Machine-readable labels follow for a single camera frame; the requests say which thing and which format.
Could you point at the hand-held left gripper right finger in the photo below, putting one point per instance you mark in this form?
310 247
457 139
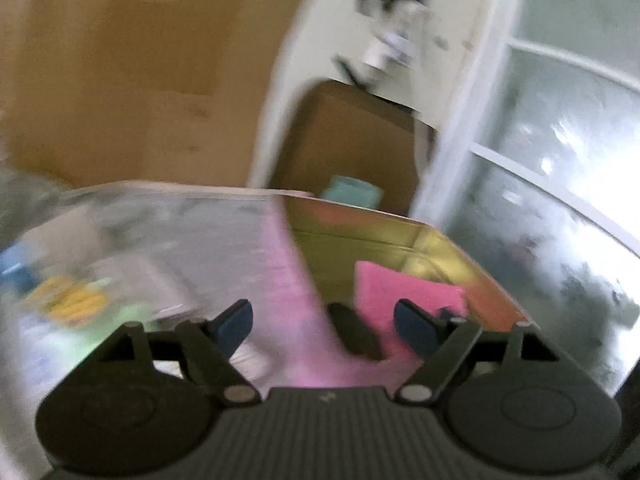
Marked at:
412 327

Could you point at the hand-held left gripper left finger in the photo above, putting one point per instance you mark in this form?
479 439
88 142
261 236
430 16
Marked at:
231 324

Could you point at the hot pink folded towel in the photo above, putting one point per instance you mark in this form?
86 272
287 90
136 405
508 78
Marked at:
400 290

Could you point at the black object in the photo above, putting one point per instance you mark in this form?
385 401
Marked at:
356 332

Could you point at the grey flowered bed sheet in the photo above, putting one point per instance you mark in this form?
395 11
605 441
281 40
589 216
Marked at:
190 240

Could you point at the teal item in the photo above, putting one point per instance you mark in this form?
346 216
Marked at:
351 191

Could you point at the yellow green item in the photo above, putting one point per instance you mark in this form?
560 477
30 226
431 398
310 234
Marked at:
70 300

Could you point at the brown cardboard box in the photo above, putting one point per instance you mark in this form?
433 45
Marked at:
350 135

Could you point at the white framed window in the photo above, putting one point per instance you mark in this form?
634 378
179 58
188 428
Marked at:
560 170

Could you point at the wooden headboard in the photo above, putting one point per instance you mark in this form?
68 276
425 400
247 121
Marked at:
130 70

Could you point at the hanging wall clutter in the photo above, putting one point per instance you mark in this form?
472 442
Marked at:
385 10

